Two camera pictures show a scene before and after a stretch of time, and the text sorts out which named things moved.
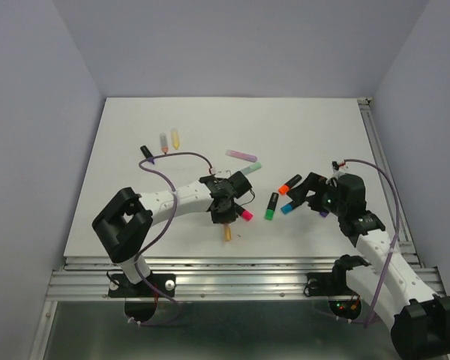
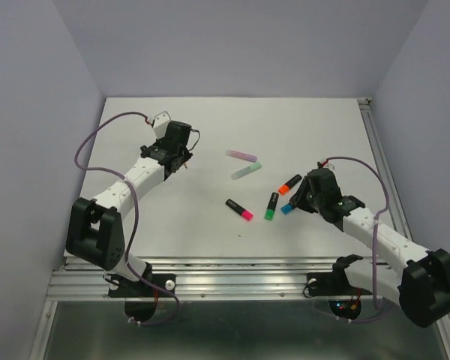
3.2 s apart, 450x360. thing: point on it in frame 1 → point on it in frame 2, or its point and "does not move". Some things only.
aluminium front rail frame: [85, 280] does not move
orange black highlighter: [285, 188] does not move
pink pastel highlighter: [241, 155] does not move
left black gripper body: [226, 214] → [185, 155]
